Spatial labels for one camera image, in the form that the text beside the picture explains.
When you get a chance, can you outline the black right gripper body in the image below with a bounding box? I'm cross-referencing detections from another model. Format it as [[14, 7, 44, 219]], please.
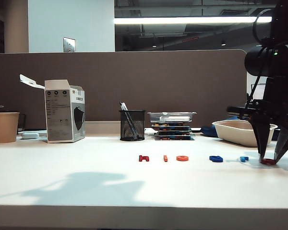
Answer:
[[227, 77, 288, 132]]

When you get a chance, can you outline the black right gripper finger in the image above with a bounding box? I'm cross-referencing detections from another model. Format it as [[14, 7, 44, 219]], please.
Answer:
[[273, 126, 288, 162], [250, 119, 271, 162]]

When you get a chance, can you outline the red letter b magnet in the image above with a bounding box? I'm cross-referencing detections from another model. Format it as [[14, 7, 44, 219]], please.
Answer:
[[260, 158, 277, 166]]

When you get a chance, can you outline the computer monitor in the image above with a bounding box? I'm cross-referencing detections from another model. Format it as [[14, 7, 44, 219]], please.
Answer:
[[251, 83, 267, 100]]

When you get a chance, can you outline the beige oval bowl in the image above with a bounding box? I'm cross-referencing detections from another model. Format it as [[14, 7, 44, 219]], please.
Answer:
[[211, 119, 278, 147]]

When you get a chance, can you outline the clear plastic tray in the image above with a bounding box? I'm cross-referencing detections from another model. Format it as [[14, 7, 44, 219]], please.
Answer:
[[147, 111, 197, 124]]

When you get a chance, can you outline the black mesh pen holder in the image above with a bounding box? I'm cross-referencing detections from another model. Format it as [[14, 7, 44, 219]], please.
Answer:
[[119, 109, 146, 142]]

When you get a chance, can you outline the ceiling light strip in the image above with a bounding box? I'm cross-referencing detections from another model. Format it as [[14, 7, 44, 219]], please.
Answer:
[[114, 16, 273, 25]]

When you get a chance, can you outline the brown desk partition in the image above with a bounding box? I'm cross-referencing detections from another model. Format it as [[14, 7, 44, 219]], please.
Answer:
[[0, 49, 248, 131]]

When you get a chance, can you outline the black white pen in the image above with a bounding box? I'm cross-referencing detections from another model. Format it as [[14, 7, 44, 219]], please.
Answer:
[[119, 102, 138, 139]]

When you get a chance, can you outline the white grey mask box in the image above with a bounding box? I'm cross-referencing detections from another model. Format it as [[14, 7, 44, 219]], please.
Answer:
[[19, 74, 86, 144]]

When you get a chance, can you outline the small white case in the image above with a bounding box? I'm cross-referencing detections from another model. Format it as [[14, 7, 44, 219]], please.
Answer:
[[21, 132, 40, 140]]

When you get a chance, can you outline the brown paper cup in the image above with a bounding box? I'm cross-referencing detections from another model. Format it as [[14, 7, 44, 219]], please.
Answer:
[[0, 112, 20, 144]]

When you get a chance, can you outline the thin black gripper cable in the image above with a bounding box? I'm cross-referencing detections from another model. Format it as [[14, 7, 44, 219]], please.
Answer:
[[248, 47, 266, 106]]

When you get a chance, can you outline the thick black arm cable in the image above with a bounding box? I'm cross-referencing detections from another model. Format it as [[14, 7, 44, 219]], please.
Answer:
[[252, 9, 273, 46]]

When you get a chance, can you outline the metal wall plate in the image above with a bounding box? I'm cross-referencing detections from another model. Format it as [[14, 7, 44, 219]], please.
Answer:
[[63, 36, 76, 53]]

